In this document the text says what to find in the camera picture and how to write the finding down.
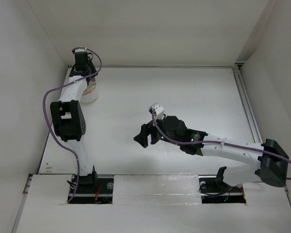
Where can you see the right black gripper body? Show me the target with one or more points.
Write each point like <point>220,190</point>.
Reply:
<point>148,128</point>

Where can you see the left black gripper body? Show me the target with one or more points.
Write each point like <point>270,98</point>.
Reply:
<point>90,68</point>

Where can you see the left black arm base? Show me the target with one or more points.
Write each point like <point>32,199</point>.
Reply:
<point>101,194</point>

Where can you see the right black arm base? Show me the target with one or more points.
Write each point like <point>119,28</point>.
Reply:
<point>214,191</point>

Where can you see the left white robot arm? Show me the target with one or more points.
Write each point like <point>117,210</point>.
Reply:
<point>68,119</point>

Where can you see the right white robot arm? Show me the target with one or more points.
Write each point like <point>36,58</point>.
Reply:
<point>265,162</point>

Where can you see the white round divided container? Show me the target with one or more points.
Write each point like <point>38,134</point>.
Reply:
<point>90,97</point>

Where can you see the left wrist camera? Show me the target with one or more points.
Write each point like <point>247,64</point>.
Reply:
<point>79,49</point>

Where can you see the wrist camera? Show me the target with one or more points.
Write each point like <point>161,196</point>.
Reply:
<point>79,49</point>
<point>156,110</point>

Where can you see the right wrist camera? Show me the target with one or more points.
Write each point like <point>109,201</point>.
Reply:
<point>156,110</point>

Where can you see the aluminium rail right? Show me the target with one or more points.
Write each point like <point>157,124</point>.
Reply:
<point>236,70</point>

